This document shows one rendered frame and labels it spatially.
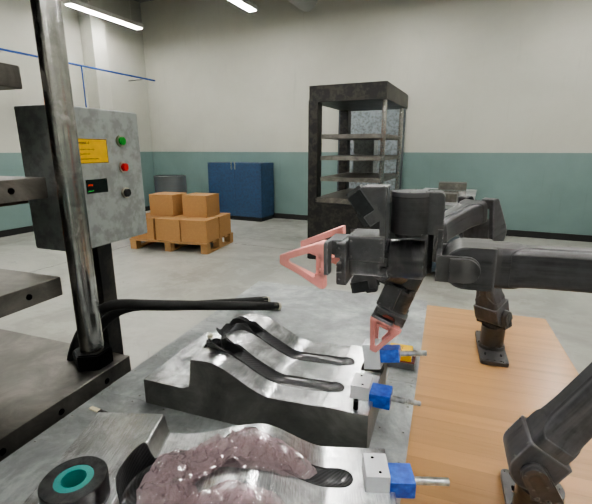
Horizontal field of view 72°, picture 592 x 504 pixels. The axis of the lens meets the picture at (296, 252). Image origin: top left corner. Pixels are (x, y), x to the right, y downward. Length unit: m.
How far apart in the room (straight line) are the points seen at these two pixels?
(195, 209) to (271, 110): 3.19
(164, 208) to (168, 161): 3.82
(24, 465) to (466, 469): 0.80
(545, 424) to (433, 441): 0.28
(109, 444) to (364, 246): 0.50
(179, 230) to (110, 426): 4.97
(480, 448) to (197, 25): 9.02
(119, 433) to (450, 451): 0.60
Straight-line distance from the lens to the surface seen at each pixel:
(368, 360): 0.92
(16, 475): 0.95
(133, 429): 0.78
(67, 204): 1.13
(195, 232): 5.56
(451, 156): 7.29
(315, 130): 4.99
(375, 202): 0.58
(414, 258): 0.58
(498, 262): 0.58
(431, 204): 0.58
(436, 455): 0.89
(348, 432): 0.83
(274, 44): 8.39
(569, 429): 0.70
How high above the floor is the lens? 1.36
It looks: 14 degrees down
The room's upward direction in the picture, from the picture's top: straight up
